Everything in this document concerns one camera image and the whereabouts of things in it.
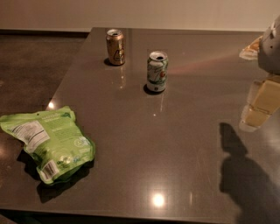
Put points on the green white 7up can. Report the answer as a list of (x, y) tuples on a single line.
[(157, 64)]

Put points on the gold brown soda can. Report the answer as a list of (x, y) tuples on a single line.
[(116, 47)]

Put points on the green rice chip bag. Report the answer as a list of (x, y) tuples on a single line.
[(53, 140)]

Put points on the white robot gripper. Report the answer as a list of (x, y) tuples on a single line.
[(269, 52)]

